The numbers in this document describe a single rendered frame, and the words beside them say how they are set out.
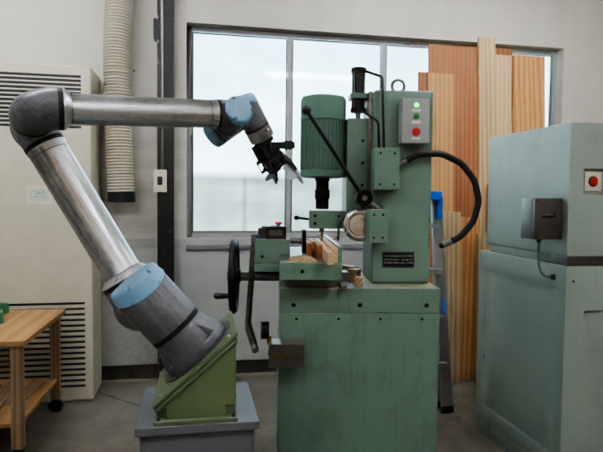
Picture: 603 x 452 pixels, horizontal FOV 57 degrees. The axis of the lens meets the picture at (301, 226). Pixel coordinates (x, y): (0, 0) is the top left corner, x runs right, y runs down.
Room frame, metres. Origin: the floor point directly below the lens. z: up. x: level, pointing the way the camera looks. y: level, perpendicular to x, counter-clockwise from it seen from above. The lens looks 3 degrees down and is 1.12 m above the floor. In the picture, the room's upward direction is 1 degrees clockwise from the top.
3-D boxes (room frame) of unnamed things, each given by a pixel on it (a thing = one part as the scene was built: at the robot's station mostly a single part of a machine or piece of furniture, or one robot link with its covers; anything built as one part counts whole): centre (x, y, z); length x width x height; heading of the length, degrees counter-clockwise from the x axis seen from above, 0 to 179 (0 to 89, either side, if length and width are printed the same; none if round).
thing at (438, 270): (2.96, -0.66, 0.58); 0.27 x 0.25 x 1.16; 11
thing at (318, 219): (2.17, -0.10, 1.03); 0.14 x 0.07 x 0.09; 93
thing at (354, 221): (2.06, -0.22, 1.02); 0.12 x 0.03 x 0.12; 93
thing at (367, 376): (2.18, -0.20, 0.36); 0.58 x 0.45 x 0.71; 93
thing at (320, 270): (2.17, 0.03, 0.87); 0.61 x 0.30 x 0.06; 3
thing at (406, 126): (2.05, -0.41, 1.40); 0.10 x 0.06 x 0.16; 93
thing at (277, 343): (1.91, 0.05, 0.58); 0.12 x 0.08 x 0.08; 93
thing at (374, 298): (2.18, -0.20, 0.76); 0.57 x 0.45 x 0.09; 93
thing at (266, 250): (2.16, 0.11, 0.92); 0.15 x 0.13 x 0.09; 3
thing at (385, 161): (2.03, -0.30, 1.23); 0.09 x 0.08 x 0.15; 93
